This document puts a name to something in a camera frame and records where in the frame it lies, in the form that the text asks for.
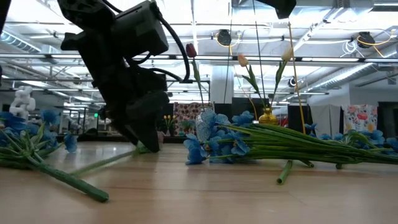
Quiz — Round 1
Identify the yellow hanging cable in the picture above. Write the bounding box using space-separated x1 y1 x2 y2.
287 18 308 135

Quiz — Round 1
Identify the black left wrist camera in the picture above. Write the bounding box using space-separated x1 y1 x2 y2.
110 0 170 59

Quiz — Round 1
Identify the floral printed cloth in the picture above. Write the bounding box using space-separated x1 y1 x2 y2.
341 104 379 134

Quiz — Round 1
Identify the black partition panel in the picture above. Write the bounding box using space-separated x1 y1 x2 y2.
287 104 315 134
214 97 271 125

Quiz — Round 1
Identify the silver air duct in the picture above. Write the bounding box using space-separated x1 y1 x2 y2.
306 46 398 93

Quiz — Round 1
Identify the yellow glass vase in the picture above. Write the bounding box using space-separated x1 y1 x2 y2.
257 107 278 125

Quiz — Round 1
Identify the black left camera cable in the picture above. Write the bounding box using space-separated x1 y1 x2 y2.
136 7 191 84

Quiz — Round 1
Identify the white pillar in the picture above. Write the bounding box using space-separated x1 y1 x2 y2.
211 65 234 103

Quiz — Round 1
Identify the black hanging cable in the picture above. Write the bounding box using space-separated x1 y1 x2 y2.
251 0 267 104

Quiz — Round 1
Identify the blue artificial flower bunch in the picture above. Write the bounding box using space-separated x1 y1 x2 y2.
0 108 110 203
183 107 398 166
304 122 398 170

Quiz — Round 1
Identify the red patterned panel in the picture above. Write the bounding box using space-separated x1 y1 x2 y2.
173 101 201 138

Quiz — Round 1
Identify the white hanging cloth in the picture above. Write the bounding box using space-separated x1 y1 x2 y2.
309 104 343 134

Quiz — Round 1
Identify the black ceiling cable reel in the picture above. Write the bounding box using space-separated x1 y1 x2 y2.
216 29 233 47
356 30 376 49

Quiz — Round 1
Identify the long ceiling light strip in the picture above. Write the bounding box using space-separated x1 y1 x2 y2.
0 53 398 63

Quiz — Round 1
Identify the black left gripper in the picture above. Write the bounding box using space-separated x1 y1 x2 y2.
60 27 170 154

